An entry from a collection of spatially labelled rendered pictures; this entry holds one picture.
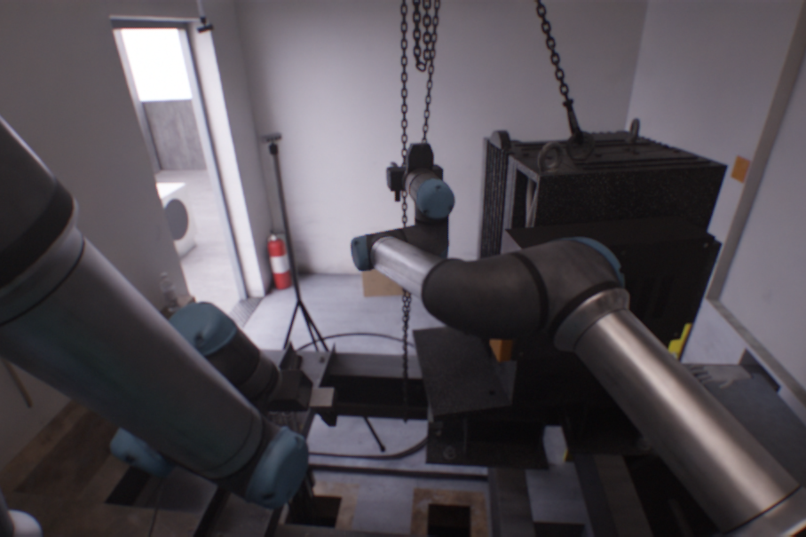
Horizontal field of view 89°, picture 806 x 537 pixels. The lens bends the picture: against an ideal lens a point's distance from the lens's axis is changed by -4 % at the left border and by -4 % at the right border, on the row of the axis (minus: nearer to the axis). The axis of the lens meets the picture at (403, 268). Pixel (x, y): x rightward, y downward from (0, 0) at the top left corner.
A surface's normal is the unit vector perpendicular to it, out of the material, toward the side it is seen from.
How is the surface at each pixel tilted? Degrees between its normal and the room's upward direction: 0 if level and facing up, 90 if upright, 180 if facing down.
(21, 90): 90
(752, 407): 0
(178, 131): 90
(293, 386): 24
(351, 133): 90
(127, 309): 80
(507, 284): 42
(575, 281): 33
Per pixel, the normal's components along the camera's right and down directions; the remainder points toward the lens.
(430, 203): 0.22, 0.43
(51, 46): 0.99, 0.02
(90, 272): 0.98, -0.21
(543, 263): 0.11, -0.66
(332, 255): -0.09, 0.48
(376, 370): -0.03, -0.88
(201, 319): -0.20, -0.61
